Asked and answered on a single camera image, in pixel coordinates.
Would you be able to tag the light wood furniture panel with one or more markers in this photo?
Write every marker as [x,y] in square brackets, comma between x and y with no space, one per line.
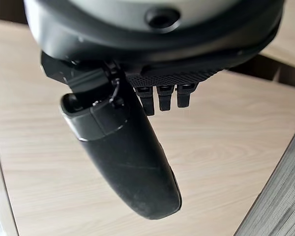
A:
[288,37]

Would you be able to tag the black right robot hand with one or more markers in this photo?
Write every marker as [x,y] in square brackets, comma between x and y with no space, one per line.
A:
[127,157]

